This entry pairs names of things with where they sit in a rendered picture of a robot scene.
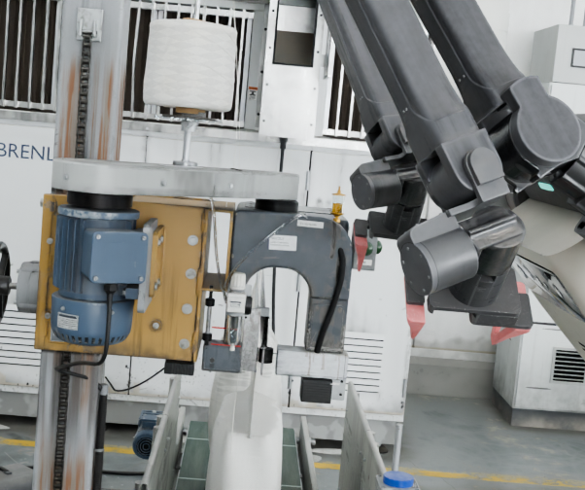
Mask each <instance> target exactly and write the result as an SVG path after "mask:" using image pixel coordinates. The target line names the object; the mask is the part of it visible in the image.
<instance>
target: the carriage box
mask: <svg viewBox="0 0 585 490"><path fill-rule="evenodd" d="M61 204H69V203H68V202H67V195H64V194H52V193H45V194H44V198H41V200H40V206H41V207H43V216H42V231H41V247H40V262H39V278H38V294H37V309H36V325H35V340H34V349H38V350H55V351H68V352H80V353H92V354H103V351H104V346H85V345H78V344H72V343H68V342H59V341H51V312H52V293H54V292H56V291H58V289H59V288H57V287H55V286H54V285H53V284H52V278H53V263H54V247H55V232H56V217H57V215H59V213H58V206H59V205H61ZM210 205H211V202H210V199H208V198H196V197H185V196H155V195H133V202H132V207H131V209H135V210H138V211H139V212H140V218H139V219H138V220H136V229H137V228H143V227H144V224H145V223H146V222H147V221H148V220H149V219H150V218H157V226H159V225H163V226H165V227H166V233H165V245H164V256H163V270H162V284H161V286H160V287H159V289H158V291H157V293H156V294H155V297H152V301H151V303H150V304H149V306H148V308H147V310H146V311H145V313H137V304H138V299H135V300H134V306H133V317H132V327H131V332H130V334H129V335H128V337H127V338H126V340H124V341H123V342H120V343H118V344H114V345H109V349H108V354H107V355H117V356H129V357H141V358H154V359H165V360H178V361H194V362H196V361H197V357H198V353H199V349H200V345H201V341H202V334H203V324H204V312H205V298H206V291H201V288H203V285H204V282H205V278H206V275H207V272H208V264H209V252H210V240H211V228H212V216H213V213H212V212H211V211H208V208H209V207H210Z"/></svg>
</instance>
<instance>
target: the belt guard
mask: <svg viewBox="0 0 585 490"><path fill-rule="evenodd" d="M159 164H161V163H146V162H132V161H117V160H104V159H89V158H69V157H58V158H54V159H53V160H52V187H53V188H56V189H61V190H67V191H74V192H82V193H104V194H122V195H155V196H190V197H224V198H259V199H275V200H296V199H297V196H298V185H299V175H298V174H294V173H288V172H277V171H263V170H249V169H242V171H239V170H235V169H230V168H219V167H205V166H197V167H203V168H193V167H178V166H163V165H159Z"/></svg>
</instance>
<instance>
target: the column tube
mask: <svg viewBox="0 0 585 490"><path fill-rule="evenodd" d="M130 4H131V0H63V7H62V23H61V38H60V54H59V68H58V84H57V99H56V115H55V130H54V145H53V158H75V147H76V138H77V136H76V132H77V122H78V120H77V116H78V106H79V90H80V75H81V59H82V43H83V40H76V28H77V13H78V8H87V9H97V10H103V22H102V37H101V42H94V41H91V42H92V50H91V64H90V73H89V75H90V79H89V90H88V105H87V121H86V150H85V158H89V159H104V160H117V161H120V141H121V128H122V114H123V100H124V87H125V73H126V59H127V45H128V31H129V18H130ZM102 355H103V354H92V353H80V352H72V353H71V355H70V356H71V363H72V362H77V361H90V362H98V361H100V359H101V358H102ZM61 357H62V351H55V350H41V360H40V375H39V390H38V405H37V421H36V437H35V452H34V467H33V482H32V490H53V477H54V462H55V459H54V458H55V447H56V432H57V417H58V402H59V387H60V372H57V371H55V370H54V368H55V367H58V366H61ZM105 362H106V360H105ZM105 362H104V363H103V364H102V365H101V366H98V367H93V366H86V365H79V366H73V367H71V368H70V371H72V372H76V373H79V374H83V375H86V376H87V377H88V379H83V378H80V377H76V376H72V375H70V383H69V385H68V386H69V398H68V412H67V415H66V416H67V428H66V442H65V457H64V460H63V461H64V472H63V486H62V490H92V487H93V486H92V485H93V474H94V457H95V452H94V449H95V443H96V432H97V431H96V430H97V418H98V417H97V416H98V405H99V390H98V383H100V384H101V383H104V375H105Z"/></svg>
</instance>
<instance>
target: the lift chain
mask: <svg viewBox="0 0 585 490"><path fill-rule="evenodd" d="M83 38H84V40H83V43H82V59H81V75H80V90H79V106H78V116H77V120H78V122H77V132H76V136H77V138H76V147H75V158H85V150H86V121H87V105H88V90H89V79H90V75H89V73H90V64H91V50H92V42H91V39H92V36H91V34H85V33H84V35H83ZM86 40H89V43H87V42H86ZM84 48H89V51H85V50H84ZM85 55H86V56H88V58H85ZM84 64H88V67H84ZM84 72H87V75H84ZM82 80H86V81H87V83H83V82H82ZM83 88H86V91H84V90H83ZM82 96H85V97H86V99H82V98H81V97H82ZM82 104H85V107H82ZM81 112H83V113H85V114H84V115H81V114H80V113H81ZM80 121H84V123H82V122H80ZM79 128H83V129H84V131H79ZM79 136H83V139H79ZM79 144H83V146H82V147H79V146H78V145H79ZM78 152H81V153H82V154H81V155H78ZM71 353H72V352H68V351H62V357H61V365H65V364H64V363H63V362H68V363H71V356H70V355H71ZM65 354H68V357H66V356H65ZM63 376H67V379H63V378H62V377H63ZM69 383H70V375H69V374H64V373H60V387H59V402H58V417H57V432H56V447H55V458H54V459H55V462H54V477H53V490H55V489H59V490H62V486H63V472H64V461H63V460H64V457H65V442H66V428H67V416H66V415H67V412H68V398H69V386H68V385H69ZM63 384H66V387H63ZM61 392H66V393H67V394H62V393H61ZM62 400H65V402H62ZM62 406H65V409H61V407H62ZM61 414H64V417H63V416H61ZM59 422H64V424H60V423H59ZM60 429H62V430H63V432H60ZM59 437H64V439H61V438H59ZM59 444H62V446H58V445H59ZM58 451H60V452H62V454H58V453H57V452H58ZM58 459H61V461H57V460H58ZM57 467H61V469H58V468H57ZM58 473H60V476H57V474H58ZM56 481H60V483H56Z"/></svg>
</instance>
